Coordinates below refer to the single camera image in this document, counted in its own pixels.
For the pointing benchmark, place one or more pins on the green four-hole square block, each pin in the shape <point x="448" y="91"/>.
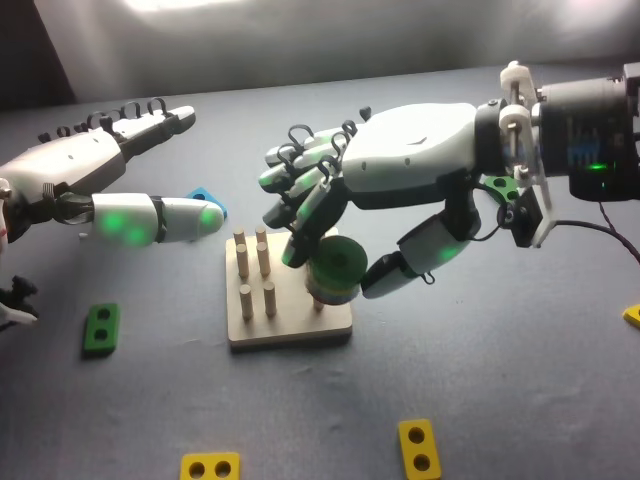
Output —
<point x="490" y="179"/>

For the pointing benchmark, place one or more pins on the grey table cloth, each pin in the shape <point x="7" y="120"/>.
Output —
<point x="450" y="375"/>

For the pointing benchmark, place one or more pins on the blue triangular block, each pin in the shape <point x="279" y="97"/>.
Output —
<point x="212" y="197"/>

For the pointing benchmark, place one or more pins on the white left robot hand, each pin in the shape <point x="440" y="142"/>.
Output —
<point x="70" y="160"/>

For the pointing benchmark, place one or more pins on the stack of coloured rings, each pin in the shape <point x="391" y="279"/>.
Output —
<point x="357" y="267"/>

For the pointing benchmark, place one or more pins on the wooden peg board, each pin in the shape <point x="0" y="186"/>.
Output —
<point x="290" y="320"/>

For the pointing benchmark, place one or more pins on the green two-hole rectangular block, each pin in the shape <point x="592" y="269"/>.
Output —
<point x="90" y="330"/>

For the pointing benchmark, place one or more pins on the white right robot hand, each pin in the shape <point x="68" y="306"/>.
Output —
<point x="410" y="150"/>

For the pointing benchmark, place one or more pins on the yellow two-hole rectangular block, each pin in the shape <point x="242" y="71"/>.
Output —
<point x="419" y="448"/>
<point x="210" y="459"/>

